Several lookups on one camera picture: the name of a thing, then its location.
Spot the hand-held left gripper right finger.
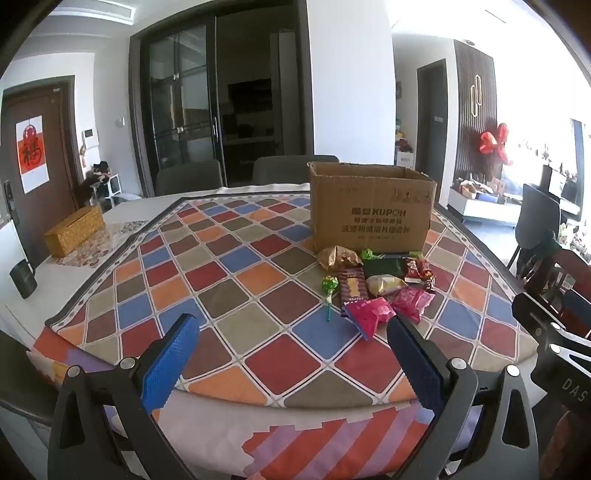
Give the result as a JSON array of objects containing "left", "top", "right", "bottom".
[{"left": 386, "top": 315, "right": 539, "bottom": 480}]

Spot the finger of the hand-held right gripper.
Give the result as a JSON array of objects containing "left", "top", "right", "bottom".
[
  {"left": 560, "top": 286, "right": 591, "bottom": 339},
  {"left": 512, "top": 292, "right": 591, "bottom": 356}
]

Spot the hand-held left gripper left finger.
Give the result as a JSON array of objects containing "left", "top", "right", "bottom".
[{"left": 46, "top": 313, "right": 201, "bottom": 480}]

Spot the red gold foil candy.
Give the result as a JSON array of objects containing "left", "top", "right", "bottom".
[{"left": 403, "top": 258, "right": 437, "bottom": 291}]

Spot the dark green snack packet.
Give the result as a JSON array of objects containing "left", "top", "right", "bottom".
[{"left": 361, "top": 256, "right": 409, "bottom": 278}]

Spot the brown cardboard box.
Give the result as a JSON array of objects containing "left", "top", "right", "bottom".
[{"left": 308, "top": 161, "right": 437, "bottom": 254}]

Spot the wooden chair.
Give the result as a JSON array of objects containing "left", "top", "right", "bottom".
[{"left": 524, "top": 247, "right": 591, "bottom": 315}]

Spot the pink snack packet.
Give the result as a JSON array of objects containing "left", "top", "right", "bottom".
[
  {"left": 385, "top": 287, "right": 436, "bottom": 324},
  {"left": 342, "top": 296, "right": 397, "bottom": 341}
]

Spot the green garment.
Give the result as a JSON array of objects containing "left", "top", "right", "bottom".
[{"left": 536, "top": 230, "right": 571, "bottom": 259}]

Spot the clear wrapped pastry packet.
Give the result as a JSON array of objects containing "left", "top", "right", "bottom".
[{"left": 366, "top": 274, "right": 409, "bottom": 297}]

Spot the brown biscuit packet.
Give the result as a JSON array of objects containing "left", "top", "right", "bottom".
[{"left": 336, "top": 268, "right": 370, "bottom": 319}]

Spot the dark grey chair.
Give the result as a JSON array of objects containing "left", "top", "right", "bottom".
[{"left": 510, "top": 184, "right": 561, "bottom": 268}]

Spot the checkered colourful tablecloth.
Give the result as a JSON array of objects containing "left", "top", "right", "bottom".
[{"left": 44, "top": 191, "right": 541, "bottom": 409}]

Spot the white low cabinet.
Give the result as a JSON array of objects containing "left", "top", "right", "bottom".
[{"left": 448, "top": 189, "right": 525, "bottom": 227}]

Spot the pastel striped tablecloth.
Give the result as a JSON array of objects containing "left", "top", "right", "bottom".
[{"left": 25, "top": 323, "right": 548, "bottom": 480}]

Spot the gold wrapped candy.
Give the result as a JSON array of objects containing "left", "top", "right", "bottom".
[{"left": 317, "top": 246, "right": 363, "bottom": 271}]

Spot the wicker tissue box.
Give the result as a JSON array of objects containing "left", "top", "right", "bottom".
[{"left": 44, "top": 204, "right": 106, "bottom": 258}]

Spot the black mug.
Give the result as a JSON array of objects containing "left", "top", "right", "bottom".
[{"left": 9, "top": 259, "right": 38, "bottom": 299}]

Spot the red bow balloon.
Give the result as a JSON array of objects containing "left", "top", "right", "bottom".
[{"left": 479, "top": 122, "right": 514, "bottom": 164}]

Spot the grey dining chair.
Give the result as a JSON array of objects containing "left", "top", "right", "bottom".
[
  {"left": 154, "top": 160, "right": 222, "bottom": 197},
  {"left": 252, "top": 155, "right": 340, "bottom": 186}
]

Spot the white shelf unit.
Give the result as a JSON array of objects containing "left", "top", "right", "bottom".
[{"left": 83, "top": 161, "right": 123, "bottom": 204}]

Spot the white storage shelf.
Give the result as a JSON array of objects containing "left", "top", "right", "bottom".
[{"left": 394, "top": 124, "right": 416, "bottom": 167}]

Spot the dark interior door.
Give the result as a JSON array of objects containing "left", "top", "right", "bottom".
[{"left": 417, "top": 60, "right": 448, "bottom": 185}]

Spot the red door poster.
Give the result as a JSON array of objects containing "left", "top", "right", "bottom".
[{"left": 16, "top": 115, "right": 50, "bottom": 193}]

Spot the brown entrance door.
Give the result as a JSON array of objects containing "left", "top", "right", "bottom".
[{"left": 2, "top": 76, "right": 81, "bottom": 264}]

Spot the glass sliding door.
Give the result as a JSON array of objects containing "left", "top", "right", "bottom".
[{"left": 129, "top": 16, "right": 315, "bottom": 197}]

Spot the dark slatted wall panel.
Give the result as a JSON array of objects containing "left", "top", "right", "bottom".
[{"left": 454, "top": 39, "right": 497, "bottom": 185}]

